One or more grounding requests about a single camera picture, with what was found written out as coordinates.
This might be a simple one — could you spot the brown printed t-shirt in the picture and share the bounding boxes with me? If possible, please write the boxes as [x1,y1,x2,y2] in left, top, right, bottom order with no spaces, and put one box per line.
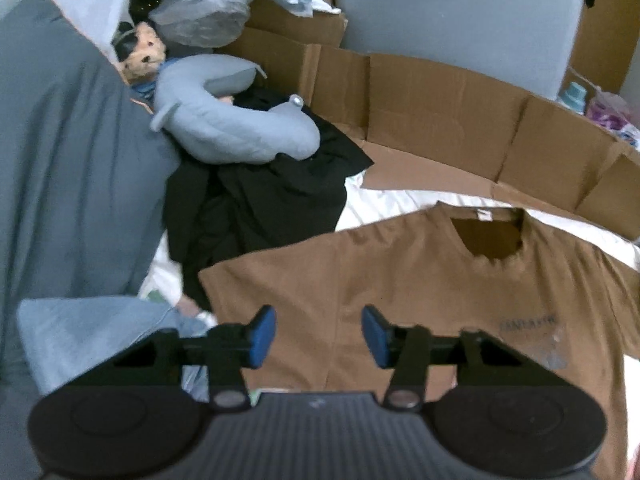
[198,201,640,480]

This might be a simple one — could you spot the grey panel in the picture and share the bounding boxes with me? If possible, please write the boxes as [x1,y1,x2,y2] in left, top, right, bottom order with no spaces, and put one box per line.
[332,0,593,102]

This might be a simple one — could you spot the light blue jeans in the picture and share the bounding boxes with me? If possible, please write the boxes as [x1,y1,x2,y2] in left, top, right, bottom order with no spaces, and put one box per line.
[17,295,211,403]

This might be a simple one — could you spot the small plush bear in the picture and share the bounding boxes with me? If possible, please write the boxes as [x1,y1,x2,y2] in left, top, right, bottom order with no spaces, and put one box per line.
[111,21,168,86]

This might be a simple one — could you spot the clear plastic wrapped bundle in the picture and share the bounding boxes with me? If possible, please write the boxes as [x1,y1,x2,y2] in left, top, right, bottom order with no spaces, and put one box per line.
[149,0,256,53]

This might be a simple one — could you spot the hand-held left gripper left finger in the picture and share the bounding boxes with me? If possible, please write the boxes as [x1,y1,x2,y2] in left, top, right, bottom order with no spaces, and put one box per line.
[112,304,278,408]

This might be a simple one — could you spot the grey blanket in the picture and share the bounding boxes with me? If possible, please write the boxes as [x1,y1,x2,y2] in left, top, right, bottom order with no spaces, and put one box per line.
[0,0,182,396]

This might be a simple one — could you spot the black garment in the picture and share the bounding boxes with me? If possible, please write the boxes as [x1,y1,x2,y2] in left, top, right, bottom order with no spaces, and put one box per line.
[162,87,375,311]

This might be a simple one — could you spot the brown cardboard box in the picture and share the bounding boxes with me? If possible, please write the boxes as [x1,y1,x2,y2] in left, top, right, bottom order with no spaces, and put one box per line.
[220,0,640,241]

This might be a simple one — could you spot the grey neck pillow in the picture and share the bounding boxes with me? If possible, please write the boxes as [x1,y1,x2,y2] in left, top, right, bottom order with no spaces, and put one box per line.
[149,54,322,165]

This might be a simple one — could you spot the purple patterned cloth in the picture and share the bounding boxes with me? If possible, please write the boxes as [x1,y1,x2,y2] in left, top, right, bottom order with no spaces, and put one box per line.
[586,91,640,150]

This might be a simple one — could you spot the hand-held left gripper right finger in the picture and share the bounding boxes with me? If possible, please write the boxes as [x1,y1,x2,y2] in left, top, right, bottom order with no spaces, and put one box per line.
[361,305,527,408]

